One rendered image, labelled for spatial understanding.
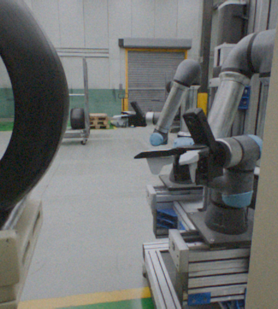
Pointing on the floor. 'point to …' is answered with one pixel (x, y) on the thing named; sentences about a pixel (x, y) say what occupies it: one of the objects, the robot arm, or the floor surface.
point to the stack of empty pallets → (99, 121)
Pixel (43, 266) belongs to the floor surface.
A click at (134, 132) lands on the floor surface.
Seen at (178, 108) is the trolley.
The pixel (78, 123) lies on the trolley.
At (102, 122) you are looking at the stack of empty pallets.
